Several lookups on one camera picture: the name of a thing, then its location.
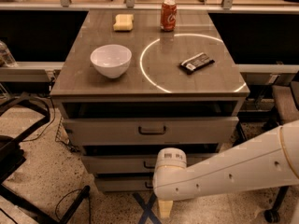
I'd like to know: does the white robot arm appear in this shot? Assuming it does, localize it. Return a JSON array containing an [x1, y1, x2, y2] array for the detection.
[[152, 120, 299, 217]]

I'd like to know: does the yellow sponge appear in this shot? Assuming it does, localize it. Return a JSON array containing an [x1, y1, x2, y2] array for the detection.
[[113, 14, 134, 31]]

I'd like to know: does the white ceramic bowl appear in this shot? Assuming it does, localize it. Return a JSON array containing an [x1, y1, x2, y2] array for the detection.
[[90, 44, 132, 78]]

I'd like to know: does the black snack bar packet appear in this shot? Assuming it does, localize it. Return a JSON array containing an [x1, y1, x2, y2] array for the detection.
[[179, 52, 215, 75]]

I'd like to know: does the grey wooden drawer cabinet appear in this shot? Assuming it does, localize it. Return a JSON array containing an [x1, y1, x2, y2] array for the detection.
[[50, 10, 249, 179]]

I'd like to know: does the clear plastic bottle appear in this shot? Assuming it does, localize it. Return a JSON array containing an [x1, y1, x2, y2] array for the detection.
[[0, 40, 18, 67]]

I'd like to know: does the black chair left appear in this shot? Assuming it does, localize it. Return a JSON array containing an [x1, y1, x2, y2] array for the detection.
[[0, 92, 90, 224]]

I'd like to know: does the orange soda can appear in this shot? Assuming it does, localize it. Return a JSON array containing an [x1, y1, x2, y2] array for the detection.
[[160, 0, 177, 32]]

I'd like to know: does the grey drawer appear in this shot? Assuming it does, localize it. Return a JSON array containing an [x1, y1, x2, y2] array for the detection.
[[94, 176, 152, 192], [81, 153, 222, 175], [63, 117, 238, 146]]

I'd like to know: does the black floor cable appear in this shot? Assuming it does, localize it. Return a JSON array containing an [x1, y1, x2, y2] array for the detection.
[[54, 189, 92, 224]]

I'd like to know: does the blue tape cross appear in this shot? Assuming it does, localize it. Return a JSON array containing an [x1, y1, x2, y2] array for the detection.
[[133, 192, 162, 224]]

